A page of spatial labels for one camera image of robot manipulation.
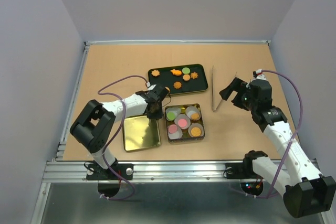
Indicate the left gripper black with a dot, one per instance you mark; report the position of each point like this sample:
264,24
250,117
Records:
157,115

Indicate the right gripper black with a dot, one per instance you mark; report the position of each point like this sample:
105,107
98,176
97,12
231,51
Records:
238,84

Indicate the green round cookie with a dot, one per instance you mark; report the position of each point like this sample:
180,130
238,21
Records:
171,116

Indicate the gold tin lid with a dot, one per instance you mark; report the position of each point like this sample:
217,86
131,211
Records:
140,133

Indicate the pink round cookie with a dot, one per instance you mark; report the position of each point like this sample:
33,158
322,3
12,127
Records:
182,123

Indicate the metal tongs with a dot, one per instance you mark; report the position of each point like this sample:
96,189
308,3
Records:
214,106

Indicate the orange round cookie packed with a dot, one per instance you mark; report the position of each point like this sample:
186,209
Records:
195,116

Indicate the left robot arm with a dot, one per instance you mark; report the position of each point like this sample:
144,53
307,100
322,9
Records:
93,125

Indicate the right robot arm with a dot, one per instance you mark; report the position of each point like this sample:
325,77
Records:
303,187

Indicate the white paper cup top-left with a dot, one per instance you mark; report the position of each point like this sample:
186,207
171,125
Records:
176,110

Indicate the white paper cup centre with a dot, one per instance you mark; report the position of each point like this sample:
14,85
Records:
182,116

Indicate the white paper cup bottom-left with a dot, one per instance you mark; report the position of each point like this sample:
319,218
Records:
176,135

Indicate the gold cookie tin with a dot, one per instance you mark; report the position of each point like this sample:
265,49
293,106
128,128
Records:
186,137

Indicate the orange swirl cookie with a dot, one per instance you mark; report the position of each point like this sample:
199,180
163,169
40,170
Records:
177,85

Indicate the white paper cup top-right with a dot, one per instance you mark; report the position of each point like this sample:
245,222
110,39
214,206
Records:
190,110

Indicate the white paper cup bottom-right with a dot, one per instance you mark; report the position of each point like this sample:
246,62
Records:
196,125

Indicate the orange flower cookie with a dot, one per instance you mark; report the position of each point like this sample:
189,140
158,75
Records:
155,73

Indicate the black cookie tray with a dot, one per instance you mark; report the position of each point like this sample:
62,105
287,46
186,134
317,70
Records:
180,79

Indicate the orange star cookie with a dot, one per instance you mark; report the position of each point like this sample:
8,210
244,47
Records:
194,75

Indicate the orange bear cookie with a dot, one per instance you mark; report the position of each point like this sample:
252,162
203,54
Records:
176,72

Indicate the green cookie lower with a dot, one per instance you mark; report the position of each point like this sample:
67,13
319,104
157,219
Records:
186,70

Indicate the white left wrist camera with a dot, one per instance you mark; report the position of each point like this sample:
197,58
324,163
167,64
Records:
150,86

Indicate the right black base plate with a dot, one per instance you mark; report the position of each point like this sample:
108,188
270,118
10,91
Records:
239,170

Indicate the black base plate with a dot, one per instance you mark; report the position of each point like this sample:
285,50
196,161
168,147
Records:
239,170
95,172

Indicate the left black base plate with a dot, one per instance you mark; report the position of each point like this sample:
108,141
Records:
95,172

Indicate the aluminium front rail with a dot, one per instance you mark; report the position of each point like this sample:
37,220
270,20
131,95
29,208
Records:
143,172

